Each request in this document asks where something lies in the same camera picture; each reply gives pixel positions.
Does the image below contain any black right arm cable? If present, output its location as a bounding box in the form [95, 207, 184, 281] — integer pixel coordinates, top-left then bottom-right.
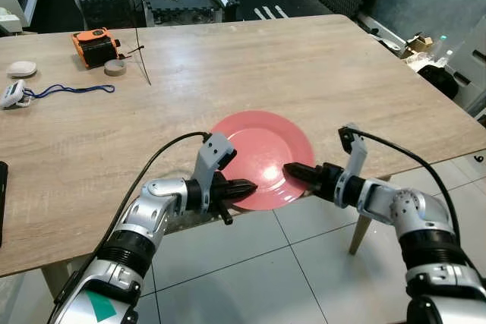
[352, 127, 462, 250]

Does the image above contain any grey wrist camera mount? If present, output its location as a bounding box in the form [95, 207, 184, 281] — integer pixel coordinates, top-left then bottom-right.
[193, 133, 237, 188]
[338, 123, 371, 205]

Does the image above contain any black bag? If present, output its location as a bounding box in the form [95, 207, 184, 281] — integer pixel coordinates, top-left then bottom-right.
[417, 64, 461, 102]

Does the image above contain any flat black object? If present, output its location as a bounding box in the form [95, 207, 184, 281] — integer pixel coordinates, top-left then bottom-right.
[0, 160, 9, 247]

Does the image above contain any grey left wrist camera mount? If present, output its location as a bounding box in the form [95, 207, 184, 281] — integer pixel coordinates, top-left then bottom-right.
[193, 133, 237, 188]

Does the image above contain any grey tape roll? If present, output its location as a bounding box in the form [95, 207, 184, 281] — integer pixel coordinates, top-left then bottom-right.
[103, 58, 128, 77]

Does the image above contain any red round plate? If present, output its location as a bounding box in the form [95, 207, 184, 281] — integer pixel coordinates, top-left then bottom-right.
[209, 110, 315, 212]

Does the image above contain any white drawer cabinet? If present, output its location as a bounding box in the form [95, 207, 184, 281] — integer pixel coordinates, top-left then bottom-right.
[447, 16, 486, 121]

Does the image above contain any orange and black device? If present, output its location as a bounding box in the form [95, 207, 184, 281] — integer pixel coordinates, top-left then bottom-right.
[71, 27, 123, 68]

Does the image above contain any small cardboard box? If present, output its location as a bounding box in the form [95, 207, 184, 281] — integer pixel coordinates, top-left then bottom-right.
[405, 33, 434, 57]

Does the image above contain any thin black cable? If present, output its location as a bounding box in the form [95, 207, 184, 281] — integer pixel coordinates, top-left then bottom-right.
[124, 0, 153, 87]

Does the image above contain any white round case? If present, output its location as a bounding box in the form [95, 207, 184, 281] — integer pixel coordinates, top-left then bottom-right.
[7, 61, 38, 79]

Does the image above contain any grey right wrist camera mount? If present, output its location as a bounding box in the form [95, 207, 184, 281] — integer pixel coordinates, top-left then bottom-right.
[338, 123, 371, 205]

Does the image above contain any black chair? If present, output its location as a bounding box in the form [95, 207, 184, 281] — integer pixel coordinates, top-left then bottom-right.
[71, 0, 138, 31]

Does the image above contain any wooden table leg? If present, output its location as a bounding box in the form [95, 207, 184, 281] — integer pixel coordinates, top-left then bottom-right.
[349, 175, 393, 256]
[41, 262, 71, 300]

